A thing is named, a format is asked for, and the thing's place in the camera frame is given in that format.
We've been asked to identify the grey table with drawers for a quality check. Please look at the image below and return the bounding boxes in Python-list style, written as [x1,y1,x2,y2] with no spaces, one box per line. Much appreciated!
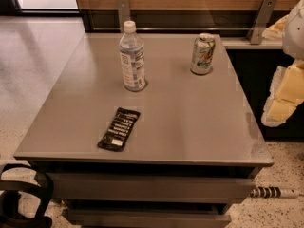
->
[15,34,273,228]

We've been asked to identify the left metal wall bracket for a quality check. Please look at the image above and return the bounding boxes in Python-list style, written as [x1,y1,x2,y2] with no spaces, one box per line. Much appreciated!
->
[117,0,130,32]

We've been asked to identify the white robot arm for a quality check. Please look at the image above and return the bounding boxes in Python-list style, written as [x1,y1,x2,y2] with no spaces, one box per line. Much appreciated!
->
[261,0,304,127]

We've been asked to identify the metal wall bracket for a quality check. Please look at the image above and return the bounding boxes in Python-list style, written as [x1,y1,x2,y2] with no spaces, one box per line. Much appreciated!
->
[117,0,130,32]
[247,0,277,45]

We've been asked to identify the right metal wall bracket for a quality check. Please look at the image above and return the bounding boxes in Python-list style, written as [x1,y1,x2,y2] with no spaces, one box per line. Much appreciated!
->
[247,0,277,45]

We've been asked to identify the clear plastic water bottle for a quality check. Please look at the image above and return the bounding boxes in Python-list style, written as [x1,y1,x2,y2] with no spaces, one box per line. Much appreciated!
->
[119,21,146,92]

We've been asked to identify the black white striped cable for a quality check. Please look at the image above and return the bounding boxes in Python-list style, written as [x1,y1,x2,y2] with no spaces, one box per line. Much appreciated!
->
[249,186,300,200]

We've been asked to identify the green white 7up can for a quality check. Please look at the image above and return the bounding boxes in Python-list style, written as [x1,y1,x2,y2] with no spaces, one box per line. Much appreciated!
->
[190,33,216,75]

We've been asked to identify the black snack bar wrapper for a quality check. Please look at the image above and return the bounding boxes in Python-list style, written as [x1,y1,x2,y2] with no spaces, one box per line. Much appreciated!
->
[97,107,141,152]

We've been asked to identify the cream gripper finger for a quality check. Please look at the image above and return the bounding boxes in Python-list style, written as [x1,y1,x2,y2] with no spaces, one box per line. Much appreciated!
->
[262,15,288,40]
[261,60,304,127]

